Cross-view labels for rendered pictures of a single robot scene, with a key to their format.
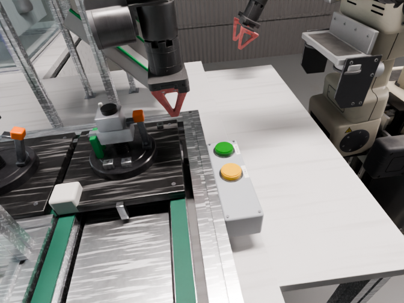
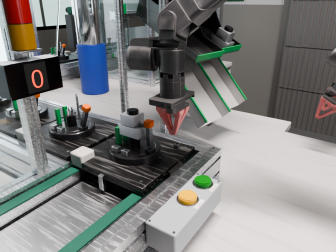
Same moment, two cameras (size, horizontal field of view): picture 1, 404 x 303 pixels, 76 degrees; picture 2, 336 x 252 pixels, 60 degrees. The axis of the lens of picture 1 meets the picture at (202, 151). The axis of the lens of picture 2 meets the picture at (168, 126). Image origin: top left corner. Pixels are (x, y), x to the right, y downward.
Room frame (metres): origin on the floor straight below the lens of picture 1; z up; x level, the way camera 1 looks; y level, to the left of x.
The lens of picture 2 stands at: (-0.07, -0.34, 1.35)
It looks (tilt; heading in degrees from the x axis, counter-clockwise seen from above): 24 degrees down; 38
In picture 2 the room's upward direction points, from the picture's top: straight up
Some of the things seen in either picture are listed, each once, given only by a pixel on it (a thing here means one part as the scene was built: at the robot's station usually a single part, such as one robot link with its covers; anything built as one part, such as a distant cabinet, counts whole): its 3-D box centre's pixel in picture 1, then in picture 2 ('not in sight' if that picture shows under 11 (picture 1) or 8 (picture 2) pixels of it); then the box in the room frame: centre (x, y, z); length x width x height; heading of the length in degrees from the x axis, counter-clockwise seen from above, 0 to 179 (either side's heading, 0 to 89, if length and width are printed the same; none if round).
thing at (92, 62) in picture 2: not in sight; (93, 68); (0.95, 1.01, 1.00); 0.16 x 0.16 x 0.27
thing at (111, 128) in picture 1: (108, 123); (130, 121); (0.42, 0.18, 1.06); 0.08 x 0.04 x 0.07; 95
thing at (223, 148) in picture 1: (223, 150); (202, 182); (0.42, -0.05, 0.96); 0.04 x 0.04 x 0.02
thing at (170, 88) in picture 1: (171, 92); (175, 114); (0.45, 0.05, 1.10); 0.07 x 0.07 x 0.09; 5
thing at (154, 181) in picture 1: (126, 159); (135, 155); (0.42, 0.17, 0.96); 0.24 x 0.24 x 0.02; 5
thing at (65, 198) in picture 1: (67, 198); (82, 157); (0.32, 0.26, 0.97); 0.05 x 0.05 x 0.04; 5
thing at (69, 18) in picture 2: not in sight; (73, 28); (1.10, 1.37, 1.18); 0.07 x 0.07 x 0.26; 5
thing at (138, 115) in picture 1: (137, 128); (146, 133); (0.43, 0.12, 1.04); 0.04 x 0.02 x 0.08; 95
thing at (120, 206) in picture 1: (122, 210); (102, 181); (0.30, 0.16, 0.95); 0.01 x 0.01 x 0.04; 5
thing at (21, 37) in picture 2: not in sight; (21, 36); (0.22, 0.27, 1.29); 0.05 x 0.05 x 0.05
